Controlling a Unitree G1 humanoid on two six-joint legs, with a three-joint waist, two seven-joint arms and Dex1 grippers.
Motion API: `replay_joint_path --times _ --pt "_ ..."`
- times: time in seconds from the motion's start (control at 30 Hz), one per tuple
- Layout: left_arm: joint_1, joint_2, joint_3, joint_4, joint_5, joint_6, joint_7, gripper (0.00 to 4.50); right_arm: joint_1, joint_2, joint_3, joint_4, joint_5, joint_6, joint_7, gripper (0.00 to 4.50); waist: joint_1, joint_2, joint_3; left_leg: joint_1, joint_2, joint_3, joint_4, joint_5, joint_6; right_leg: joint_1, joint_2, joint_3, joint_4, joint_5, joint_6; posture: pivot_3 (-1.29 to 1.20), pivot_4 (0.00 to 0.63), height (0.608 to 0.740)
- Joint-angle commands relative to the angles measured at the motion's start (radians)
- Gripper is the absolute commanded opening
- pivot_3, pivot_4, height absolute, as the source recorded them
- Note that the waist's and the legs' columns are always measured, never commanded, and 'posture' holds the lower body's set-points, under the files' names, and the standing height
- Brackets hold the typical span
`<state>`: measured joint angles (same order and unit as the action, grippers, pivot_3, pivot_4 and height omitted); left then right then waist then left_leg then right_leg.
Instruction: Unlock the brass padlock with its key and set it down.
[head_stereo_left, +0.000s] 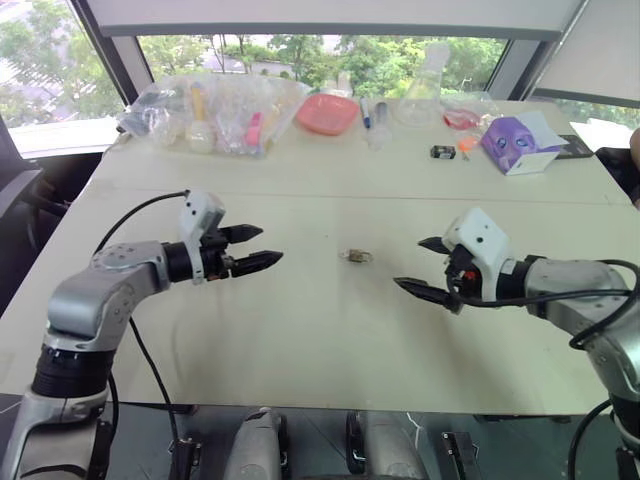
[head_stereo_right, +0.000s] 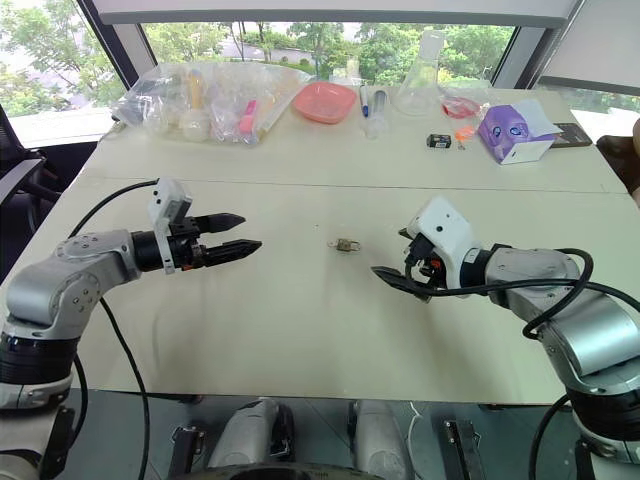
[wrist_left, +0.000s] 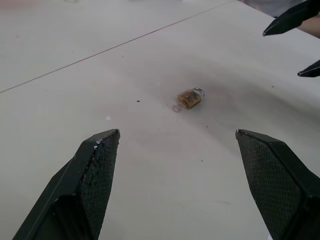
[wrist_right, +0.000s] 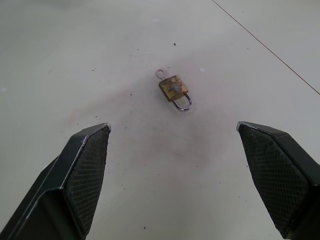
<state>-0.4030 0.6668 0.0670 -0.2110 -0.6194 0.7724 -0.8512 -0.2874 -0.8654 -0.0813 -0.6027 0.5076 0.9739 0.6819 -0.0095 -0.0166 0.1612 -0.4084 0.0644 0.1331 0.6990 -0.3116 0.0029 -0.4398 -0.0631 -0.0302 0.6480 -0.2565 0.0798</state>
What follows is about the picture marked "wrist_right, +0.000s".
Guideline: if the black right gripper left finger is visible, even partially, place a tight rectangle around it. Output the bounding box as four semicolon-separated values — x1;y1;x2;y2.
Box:
0;122;112;240

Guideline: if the small silver key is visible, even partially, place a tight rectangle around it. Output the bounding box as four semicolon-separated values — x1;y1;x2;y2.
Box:
155;69;169;81

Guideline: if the worn brass padlock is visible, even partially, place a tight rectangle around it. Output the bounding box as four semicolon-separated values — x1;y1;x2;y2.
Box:
158;75;193;112

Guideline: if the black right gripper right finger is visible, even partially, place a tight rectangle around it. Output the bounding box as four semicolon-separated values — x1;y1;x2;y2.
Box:
235;121;320;240

